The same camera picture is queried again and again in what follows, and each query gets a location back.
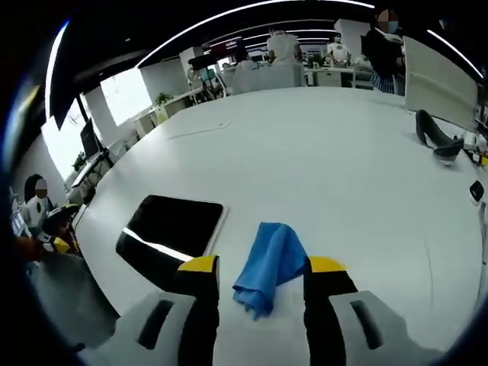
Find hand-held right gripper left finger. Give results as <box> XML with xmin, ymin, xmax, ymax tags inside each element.
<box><xmin>82</xmin><ymin>255</ymin><xmax>221</xmax><ymax>366</ymax></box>

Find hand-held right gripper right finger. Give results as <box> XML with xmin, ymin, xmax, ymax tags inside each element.
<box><xmin>303</xmin><ymin>255</ymin><xmax>439</xmax><ymax>366</ymax></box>

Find blue cleaning cloth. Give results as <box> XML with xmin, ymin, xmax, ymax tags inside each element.
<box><xmin>231</xmin><ymin>221</ymin><xmax>310</xmax><ymax>322</ymax></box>

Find black tablet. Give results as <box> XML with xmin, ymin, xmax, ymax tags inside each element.
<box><xmin>115</xmin><ymin>194</ymin><xmax>232</xmax><ymax>295</ymax></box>

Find person's left hand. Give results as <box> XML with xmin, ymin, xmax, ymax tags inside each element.
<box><xmin>14</xmin><ymin>236</ymin><xmax>45</xmax><ymax>263</ymax></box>

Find black monitor on stand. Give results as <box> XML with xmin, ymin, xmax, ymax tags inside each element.
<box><xmin>79</xmin><ymin>119</ymin><xmax>115</xmax><ymax>169</ymax></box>

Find black curved object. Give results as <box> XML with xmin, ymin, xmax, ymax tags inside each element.
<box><xmin>414</xmin><ymin>109</ymin><xmax>467</xmax><ymax>167</ymax></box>

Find yellow small items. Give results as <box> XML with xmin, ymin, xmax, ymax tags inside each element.
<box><xmin>471</xmin><ymin>143</ymin><xmax>488</xmax><ymax>168</ymax></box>

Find dark red sign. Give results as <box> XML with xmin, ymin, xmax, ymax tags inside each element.
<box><xmin>208</xmin><ymin>36</ymin><xmax>247</xmax><ymax>53</ymax></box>

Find white-backed computer monitor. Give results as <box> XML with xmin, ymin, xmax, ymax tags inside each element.
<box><xmin>403</xmin><ymin>35</ymin><xmax>480</xmax><ymax>131</ymax></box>

